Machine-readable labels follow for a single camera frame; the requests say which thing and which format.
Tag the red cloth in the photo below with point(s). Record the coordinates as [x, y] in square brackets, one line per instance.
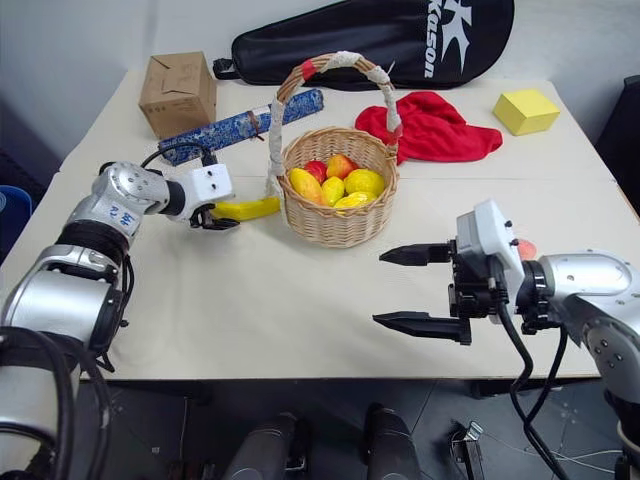
[435, 132]

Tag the black chair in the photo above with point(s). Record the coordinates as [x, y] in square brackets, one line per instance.
[622, 135]

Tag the orange red fruit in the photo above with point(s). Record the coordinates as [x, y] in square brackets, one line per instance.
[526, 248]

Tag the blue bin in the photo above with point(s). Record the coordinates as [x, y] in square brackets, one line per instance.
[12, 215]

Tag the long yellow mango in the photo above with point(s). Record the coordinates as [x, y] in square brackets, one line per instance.
[305, 186]

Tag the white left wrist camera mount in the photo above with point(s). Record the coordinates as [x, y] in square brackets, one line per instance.
[212, 182]

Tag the brown cardboard box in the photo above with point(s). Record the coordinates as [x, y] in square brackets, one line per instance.
[175, 95]

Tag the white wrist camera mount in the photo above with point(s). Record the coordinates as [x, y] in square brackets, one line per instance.
[212, 182]
[492, 235]

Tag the yellow box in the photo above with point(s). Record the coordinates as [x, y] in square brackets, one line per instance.
[525, 110]

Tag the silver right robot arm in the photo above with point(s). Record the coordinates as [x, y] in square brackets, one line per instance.
[585, 275]

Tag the black racket bag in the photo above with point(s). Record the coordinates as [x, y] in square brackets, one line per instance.
[380, 45]

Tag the round yellow mango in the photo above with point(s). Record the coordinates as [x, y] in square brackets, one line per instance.
[365, 181]

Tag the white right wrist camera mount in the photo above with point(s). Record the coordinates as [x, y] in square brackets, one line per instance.
[492, 235]

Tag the blue patterned rolled scroll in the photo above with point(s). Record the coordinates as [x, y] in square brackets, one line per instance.
[225, 129]

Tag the yellow banana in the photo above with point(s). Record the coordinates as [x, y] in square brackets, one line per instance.
[252, 207]

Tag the small yellow lemon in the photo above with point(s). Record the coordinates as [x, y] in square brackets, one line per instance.
[332, 191]

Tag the metal clamp bracket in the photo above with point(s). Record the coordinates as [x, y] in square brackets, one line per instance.
[465, 445]

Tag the red and yellow peach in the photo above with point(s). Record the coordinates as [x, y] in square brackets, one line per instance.
[341, 166]

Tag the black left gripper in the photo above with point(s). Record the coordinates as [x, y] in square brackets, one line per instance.
[201, 216]

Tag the yellow starfruit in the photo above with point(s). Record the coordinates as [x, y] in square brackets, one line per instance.
[355, 201]

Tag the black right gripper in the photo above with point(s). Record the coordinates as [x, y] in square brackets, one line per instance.
[472, 292]

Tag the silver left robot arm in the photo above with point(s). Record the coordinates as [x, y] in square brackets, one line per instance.
[115, 190]

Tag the red apple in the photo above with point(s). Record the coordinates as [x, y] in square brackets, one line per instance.
[316, 170]

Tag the dark rounded shape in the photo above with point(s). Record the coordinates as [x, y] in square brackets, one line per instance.
[265, 450]
[390, 445]

